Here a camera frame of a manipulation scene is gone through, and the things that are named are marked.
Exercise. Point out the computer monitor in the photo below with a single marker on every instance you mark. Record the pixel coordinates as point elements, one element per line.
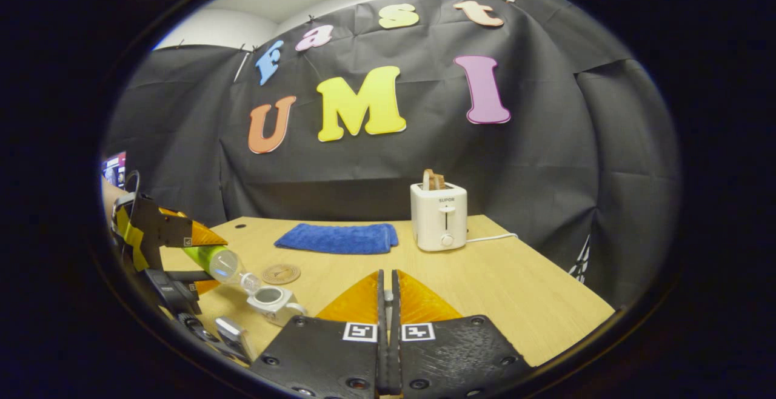
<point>115,171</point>

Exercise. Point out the white teacup lid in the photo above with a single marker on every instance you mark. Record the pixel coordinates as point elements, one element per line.
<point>388,299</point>

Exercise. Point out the white toaster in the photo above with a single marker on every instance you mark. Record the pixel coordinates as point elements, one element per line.
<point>436,217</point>

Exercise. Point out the round wooden coaster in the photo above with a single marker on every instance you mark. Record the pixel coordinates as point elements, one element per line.
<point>280,274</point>

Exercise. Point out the clear water bottle green label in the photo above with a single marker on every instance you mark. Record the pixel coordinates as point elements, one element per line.
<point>212,259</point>

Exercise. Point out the white teacup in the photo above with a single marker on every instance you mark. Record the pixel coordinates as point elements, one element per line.
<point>273,311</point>

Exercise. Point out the blue towel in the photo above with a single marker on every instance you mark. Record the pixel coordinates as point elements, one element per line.
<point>333,238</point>

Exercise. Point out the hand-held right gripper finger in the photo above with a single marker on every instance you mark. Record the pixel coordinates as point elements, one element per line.
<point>395,302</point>
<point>381,302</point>

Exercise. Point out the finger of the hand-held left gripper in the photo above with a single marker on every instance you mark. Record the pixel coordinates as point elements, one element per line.
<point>163,229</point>
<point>176,290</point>

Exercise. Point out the bread slice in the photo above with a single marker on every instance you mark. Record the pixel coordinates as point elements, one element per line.
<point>433,181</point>

